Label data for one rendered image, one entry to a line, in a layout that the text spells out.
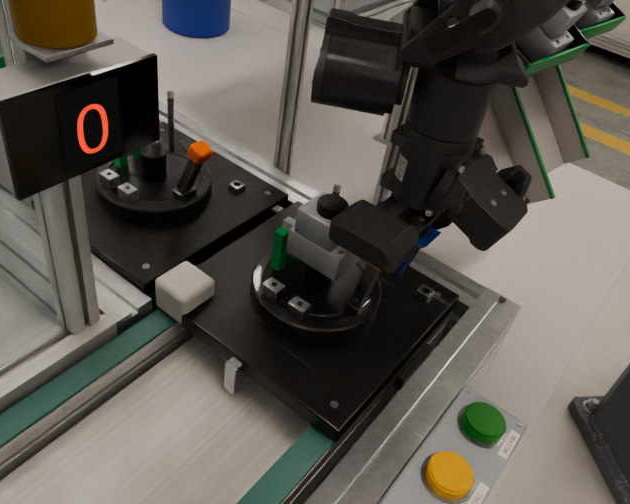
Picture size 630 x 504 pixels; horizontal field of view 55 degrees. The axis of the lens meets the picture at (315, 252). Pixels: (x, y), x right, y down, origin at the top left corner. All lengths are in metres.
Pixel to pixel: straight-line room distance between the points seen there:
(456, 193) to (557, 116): 0.52
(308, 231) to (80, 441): 0.28
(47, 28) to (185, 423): 0.37
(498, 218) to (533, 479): 0.35
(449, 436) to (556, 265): 0.48
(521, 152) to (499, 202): 0.36
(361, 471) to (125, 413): 0.23
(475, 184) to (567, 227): 0.63
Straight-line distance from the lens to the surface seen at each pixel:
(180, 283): 0.63
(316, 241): 0.58
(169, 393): 0.63
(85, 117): 0.44
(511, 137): 0.85
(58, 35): 0.42
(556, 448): 0.77
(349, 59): 0.44
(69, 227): 0.56
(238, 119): 1.16
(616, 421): 0.76
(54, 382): 0.62
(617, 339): 0.94
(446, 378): 0.63
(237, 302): 0.64
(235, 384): 0.61
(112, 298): 0.66
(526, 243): 1.02
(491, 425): 0.60
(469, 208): 0.47
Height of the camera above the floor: 1.43
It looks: 41 degrees down
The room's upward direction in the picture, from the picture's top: 11 degrees clockwise
